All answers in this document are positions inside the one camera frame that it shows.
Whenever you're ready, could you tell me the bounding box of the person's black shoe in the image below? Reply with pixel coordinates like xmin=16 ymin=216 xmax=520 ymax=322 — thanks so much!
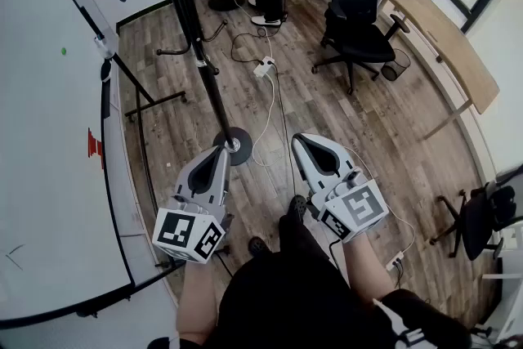
xmin=287 ymin=195 xmax=308 ymax=224
xmin=248 ymin=235 xmax=270 ymax=258

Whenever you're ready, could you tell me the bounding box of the black mesh waste basket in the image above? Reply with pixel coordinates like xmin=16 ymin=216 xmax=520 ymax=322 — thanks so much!
xmin=380 ymin=48 xmax=411 ymax=83

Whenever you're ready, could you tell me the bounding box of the person's left black shoe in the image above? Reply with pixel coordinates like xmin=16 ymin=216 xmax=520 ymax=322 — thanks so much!
xmin=248 ymin=235 xmax=270 ymax=258

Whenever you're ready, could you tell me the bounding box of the long black cable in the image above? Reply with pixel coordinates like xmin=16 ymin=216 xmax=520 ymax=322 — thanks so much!
xmin=272 ymin=65 xmax=297 ymax=195

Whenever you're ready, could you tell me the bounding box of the whiteboard on black stand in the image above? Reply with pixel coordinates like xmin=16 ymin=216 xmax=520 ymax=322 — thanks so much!
xmin=0 ymin=0 xmax=188 ymax=330

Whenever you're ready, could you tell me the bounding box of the white looped cable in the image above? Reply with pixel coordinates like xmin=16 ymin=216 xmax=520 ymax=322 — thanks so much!
xmin=250 ymin=72 xmax=288 ymax=168

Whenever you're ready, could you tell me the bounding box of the small white power strip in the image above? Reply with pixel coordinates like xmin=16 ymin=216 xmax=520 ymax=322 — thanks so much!
xmin=385 ymin=250 xmax=406 ymax=272

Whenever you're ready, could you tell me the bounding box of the person's body in black clothing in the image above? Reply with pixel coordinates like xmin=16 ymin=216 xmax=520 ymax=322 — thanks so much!
xmin=146 ymin=212 xmax=473 ymax=349

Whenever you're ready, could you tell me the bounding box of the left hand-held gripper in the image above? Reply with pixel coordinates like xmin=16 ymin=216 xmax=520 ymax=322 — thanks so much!
xmin=151 ymin=146 xmax=235 ymax=265

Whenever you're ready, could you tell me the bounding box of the black swivel chair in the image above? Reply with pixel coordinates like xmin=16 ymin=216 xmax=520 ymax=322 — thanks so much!
xmin=428 ymin=182 xmax=519 ymax=262

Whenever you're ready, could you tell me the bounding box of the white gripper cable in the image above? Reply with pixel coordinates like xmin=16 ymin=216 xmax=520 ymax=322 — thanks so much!
xmin=345 ymin=145 xmax=417 ymax=258

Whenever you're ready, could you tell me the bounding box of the black mesh office chair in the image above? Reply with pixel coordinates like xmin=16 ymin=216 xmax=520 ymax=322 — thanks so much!
xmin=311 ymin=0 xmax=411 ymax=96

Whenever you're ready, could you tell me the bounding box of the person's left forearm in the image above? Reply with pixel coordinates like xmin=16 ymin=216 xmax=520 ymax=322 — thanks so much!
xmin=176 ymin=259 xmax=224 ymax=345

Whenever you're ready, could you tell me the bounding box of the thin white cable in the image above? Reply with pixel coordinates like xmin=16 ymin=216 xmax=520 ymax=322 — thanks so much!
xmin=230 ymin=0 xmax=274 ymax=59

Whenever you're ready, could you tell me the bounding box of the white side table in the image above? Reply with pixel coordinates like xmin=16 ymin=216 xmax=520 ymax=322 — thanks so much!
xmin=481 ymin=226 xmax=523 ymax=345

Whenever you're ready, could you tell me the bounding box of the person's right black shoe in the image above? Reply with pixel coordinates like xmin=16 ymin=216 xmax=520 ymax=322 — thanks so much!
xmin=287 ymin=195 xmax=308 ymax=224

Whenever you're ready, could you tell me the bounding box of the black coiled cable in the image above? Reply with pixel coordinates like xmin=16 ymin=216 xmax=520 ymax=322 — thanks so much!
xmin=230 ymin=31 xmax=271 ymax=65

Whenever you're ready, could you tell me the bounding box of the black metal coat rack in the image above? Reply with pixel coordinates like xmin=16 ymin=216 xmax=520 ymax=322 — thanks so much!
xmin=83 ymin=0 xmax=254 ymax=168

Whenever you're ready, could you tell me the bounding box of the light wooden desk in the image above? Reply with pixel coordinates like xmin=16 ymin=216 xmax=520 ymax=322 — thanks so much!
xmin=378 ymin=0 xmax=501 ymax=141

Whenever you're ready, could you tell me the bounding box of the white marker holder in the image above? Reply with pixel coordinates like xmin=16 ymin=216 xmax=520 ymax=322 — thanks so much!
xmin=93 ymin=35 xmax=116 ymax=60

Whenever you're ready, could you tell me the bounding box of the person's right forearm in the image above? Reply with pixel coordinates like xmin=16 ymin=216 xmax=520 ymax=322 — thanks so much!
xmin=342 ymin=233 xmax=400 ymax=304

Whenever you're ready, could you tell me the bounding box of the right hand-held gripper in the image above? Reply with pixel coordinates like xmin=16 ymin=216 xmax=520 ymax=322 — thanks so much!
xmin=291 ymin=132 xmax=390 ymax=244

